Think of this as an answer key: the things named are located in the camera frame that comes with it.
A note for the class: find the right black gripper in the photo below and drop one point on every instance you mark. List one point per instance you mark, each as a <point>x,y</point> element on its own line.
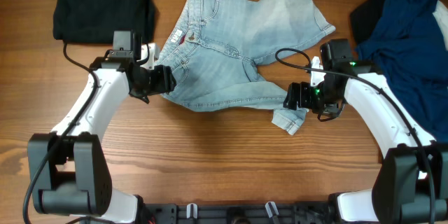
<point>303,99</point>

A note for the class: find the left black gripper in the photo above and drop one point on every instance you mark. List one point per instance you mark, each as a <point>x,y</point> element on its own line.
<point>165,76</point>

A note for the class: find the light blue denim shorts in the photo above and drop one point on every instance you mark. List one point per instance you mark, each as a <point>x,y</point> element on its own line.
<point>216,47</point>

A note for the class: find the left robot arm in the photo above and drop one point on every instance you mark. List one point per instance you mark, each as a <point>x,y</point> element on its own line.
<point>69,175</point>

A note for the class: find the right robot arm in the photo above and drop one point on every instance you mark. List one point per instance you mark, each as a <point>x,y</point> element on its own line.
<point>411,186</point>

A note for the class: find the folded black garment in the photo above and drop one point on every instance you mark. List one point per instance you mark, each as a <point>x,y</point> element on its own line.
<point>95,21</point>

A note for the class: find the black garment in pile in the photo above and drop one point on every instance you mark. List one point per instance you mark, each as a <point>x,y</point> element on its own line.
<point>364,18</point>

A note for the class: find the navy blue garment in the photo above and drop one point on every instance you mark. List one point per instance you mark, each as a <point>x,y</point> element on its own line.
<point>408,45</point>

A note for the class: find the white garment in pile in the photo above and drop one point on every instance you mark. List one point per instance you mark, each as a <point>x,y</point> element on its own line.
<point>441,16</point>

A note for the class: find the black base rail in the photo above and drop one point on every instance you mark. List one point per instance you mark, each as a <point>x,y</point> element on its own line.
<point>268,213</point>

